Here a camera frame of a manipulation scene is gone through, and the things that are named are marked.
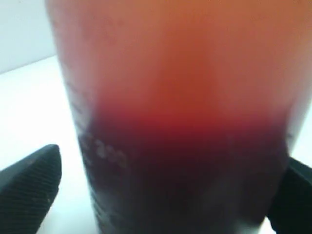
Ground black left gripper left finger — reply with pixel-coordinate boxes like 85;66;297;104
0;144;60;234

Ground red sauce squeeze bottle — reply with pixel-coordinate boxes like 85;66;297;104
45;0;312;234

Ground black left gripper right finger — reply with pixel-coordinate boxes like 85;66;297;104
268;158;312;234

